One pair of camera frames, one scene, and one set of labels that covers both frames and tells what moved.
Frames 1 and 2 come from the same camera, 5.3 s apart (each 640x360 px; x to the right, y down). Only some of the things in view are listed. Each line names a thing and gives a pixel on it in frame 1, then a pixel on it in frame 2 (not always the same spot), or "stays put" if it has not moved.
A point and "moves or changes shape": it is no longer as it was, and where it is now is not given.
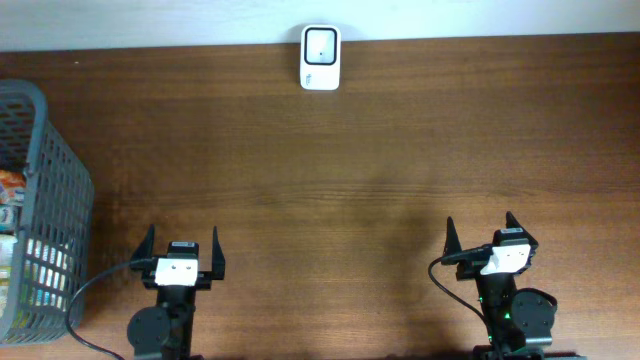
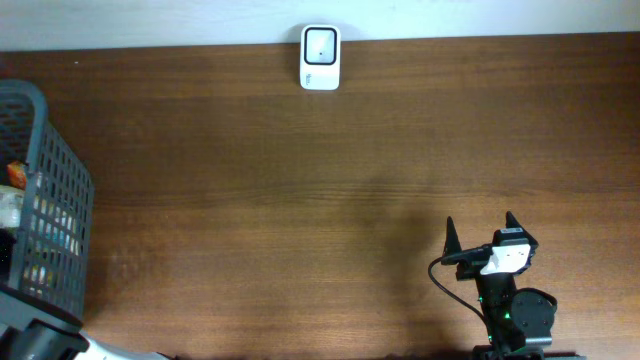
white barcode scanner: x=320 y=57 stays put
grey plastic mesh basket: x=58 y=219 stays put
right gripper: x=468 y=268 stays put
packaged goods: x=11 y=222 -> x=11 y=200
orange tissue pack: x=14 y=179 moves or changes shape
